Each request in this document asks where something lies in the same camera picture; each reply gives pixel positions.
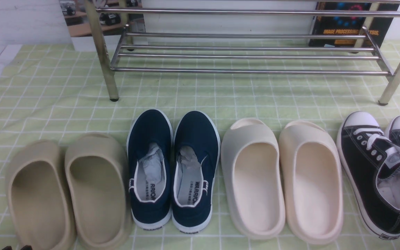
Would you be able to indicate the navy right slip-on shoe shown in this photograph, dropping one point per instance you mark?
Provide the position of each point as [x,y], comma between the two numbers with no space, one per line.
[196,151]

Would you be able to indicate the navy slip-on shoe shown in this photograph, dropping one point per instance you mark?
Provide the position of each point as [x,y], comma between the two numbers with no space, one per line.
[148,148]
[196,151]

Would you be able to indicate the navy left slip-on shoe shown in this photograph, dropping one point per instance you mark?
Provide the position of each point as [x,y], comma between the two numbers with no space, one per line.
[148,148]

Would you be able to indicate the silver metal shoe rack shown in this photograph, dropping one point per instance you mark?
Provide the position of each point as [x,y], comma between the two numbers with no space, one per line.
[364,49]

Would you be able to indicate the cream left foam slide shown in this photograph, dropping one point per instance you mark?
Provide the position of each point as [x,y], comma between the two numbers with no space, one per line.
[250,163]

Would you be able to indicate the cream foam slide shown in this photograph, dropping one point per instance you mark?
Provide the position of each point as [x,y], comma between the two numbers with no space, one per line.
[312,182]
[250,163]

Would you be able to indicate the tan right foam slide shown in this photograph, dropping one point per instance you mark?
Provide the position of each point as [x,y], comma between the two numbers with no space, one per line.
[95,167]

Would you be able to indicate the tan foam slide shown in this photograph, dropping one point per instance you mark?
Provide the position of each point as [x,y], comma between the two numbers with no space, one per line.
[38,197]
[95,167]

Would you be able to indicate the cream right foam slide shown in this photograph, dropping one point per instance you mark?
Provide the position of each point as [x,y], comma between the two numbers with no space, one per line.
[312,182]

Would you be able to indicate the leaning photo board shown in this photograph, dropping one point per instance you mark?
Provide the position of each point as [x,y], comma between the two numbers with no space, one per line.
[78,24]

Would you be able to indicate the green checkered floor cloth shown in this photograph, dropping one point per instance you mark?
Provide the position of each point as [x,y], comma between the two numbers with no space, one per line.
[53,92]

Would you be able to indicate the black image processing book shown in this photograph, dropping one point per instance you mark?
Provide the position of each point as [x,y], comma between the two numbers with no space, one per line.
[346,25]

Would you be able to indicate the tan left foam slide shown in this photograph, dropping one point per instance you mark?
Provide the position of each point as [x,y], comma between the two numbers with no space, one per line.
[38,197]

